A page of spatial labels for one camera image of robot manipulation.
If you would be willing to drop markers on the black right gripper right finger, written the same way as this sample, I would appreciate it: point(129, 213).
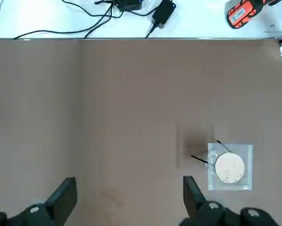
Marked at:
point(202, 212)

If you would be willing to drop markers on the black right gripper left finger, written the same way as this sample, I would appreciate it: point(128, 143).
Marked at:
point(56, 207)

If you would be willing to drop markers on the white side table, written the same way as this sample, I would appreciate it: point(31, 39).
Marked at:
point(202, 18)

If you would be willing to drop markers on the orange and black device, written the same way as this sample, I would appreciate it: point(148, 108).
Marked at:
point(239, 14)

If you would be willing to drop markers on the black power adapter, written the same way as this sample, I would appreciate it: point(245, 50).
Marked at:
point(129, 4)
point(164, 11)

